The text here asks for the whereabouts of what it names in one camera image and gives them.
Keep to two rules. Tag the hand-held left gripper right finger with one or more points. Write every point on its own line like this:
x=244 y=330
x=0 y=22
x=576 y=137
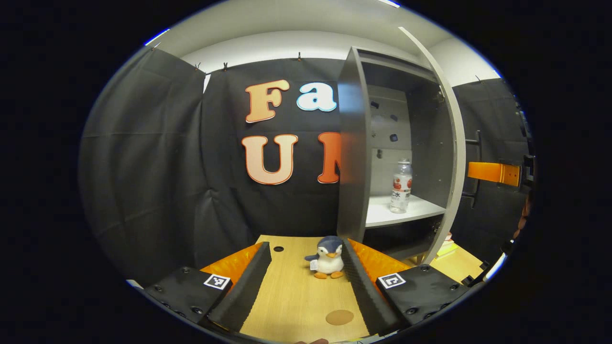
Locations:
x=363 y=296

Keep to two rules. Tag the ceiling light strip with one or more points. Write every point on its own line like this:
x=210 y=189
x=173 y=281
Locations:
x=389 y=3
x=157 y=37

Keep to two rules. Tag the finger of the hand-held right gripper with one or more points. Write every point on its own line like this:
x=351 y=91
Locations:
x=492 y=173

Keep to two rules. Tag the black backdrop cloth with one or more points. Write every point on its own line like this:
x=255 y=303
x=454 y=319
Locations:
x=158 y=167

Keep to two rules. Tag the round brown coaster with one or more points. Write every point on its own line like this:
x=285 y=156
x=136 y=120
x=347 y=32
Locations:
x=339 y=317

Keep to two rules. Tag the penguin plush toy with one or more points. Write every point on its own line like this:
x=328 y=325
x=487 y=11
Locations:
x=329 y=260

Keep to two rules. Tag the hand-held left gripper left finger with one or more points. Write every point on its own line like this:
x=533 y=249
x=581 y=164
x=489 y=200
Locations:
x=248 y=291

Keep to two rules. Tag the pale cabinet door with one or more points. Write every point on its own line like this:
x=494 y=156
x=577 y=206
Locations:
x=456 y=143

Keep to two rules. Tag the clear plastic bottle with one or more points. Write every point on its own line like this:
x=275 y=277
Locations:
x=401 y=188

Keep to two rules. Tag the grey cabinet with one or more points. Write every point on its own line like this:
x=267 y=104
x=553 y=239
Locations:
x=354 y=143

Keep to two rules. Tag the yellow book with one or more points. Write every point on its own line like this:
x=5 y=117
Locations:
x=447 y=249

